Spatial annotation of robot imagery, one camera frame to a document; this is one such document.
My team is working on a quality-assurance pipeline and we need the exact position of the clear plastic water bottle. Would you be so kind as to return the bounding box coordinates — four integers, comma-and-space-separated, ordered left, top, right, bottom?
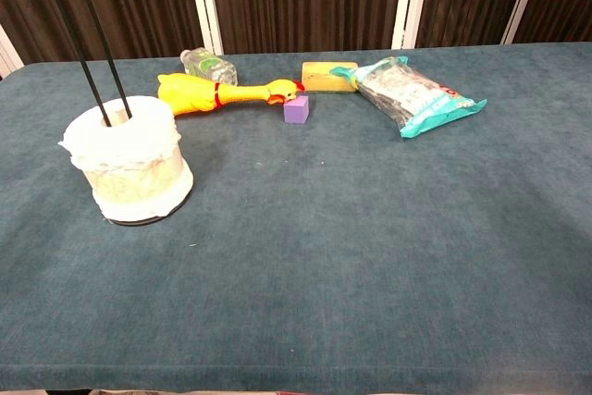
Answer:
179, 47, 239, 87

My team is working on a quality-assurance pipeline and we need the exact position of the purple foam cube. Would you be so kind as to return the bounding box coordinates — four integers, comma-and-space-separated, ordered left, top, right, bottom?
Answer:
283, 94, 310, 126

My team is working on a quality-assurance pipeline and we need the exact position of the teal snack package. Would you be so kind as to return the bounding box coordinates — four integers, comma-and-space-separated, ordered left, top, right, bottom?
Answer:
329, 56, 488, 140

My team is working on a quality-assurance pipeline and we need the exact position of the black wire towel holder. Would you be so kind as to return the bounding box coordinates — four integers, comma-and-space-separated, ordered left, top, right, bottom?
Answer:
53, 0, 186, 228

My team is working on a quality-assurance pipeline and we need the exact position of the blue table cloth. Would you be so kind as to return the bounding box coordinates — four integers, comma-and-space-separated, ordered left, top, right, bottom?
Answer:
0, 42, 592, 394

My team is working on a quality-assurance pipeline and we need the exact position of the yellow rubber chicken toy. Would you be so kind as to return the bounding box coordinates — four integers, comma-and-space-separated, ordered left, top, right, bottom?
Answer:
156, 72, 306, 117

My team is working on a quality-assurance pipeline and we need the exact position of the yellow sponge block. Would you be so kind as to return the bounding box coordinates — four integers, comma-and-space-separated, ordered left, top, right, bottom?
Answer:
301, 60, 360, 93

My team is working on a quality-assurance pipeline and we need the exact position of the white paper towel roll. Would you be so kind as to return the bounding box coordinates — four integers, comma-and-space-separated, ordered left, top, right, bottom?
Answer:
57, 94, 195, 224

